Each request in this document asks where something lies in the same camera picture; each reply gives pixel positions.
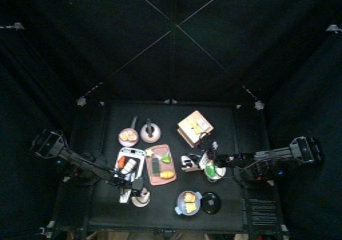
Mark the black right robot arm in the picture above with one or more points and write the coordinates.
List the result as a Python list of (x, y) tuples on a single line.
[(272, 155)]

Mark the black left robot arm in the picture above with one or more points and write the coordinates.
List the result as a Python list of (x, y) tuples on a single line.
[(74, 157)]

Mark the beige round cup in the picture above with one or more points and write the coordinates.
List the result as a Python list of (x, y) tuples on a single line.
[(141, 200)]

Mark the green and white bowl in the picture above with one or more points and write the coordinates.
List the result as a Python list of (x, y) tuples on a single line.
[(216, 172)]

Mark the white toy food piece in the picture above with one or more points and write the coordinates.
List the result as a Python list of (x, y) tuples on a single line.
[(129, 166)]

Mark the black and white toy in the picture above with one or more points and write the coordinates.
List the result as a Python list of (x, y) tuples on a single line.
[(189, 162)]

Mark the white grill tray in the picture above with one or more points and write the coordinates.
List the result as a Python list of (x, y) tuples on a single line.
[(130, 165)]

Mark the tan wooden toy box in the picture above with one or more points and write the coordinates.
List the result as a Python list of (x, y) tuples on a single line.
[(194, 127)]

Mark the orange toy carrot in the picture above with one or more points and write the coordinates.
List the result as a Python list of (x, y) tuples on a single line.
[(122, 162)]

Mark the yellow toy food piece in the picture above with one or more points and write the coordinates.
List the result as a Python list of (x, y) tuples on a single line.
[(167, 174)]

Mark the pink cutting board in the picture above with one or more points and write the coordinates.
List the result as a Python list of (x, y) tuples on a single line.
[(161, 165)]

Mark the blue pot with yellow food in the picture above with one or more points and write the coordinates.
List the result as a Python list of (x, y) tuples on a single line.
[(189, 202)]

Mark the black round lid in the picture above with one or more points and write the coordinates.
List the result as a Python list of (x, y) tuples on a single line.
[(210, 203)]

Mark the pink frying pan with eggs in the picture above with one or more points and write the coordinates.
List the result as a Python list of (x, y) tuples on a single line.
[(129, 134)]

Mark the grey frame corner bracket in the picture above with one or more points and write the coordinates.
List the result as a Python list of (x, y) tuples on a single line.
[(333, 28), (260, 105), (81, 101), (169, 101), (18, 26)]

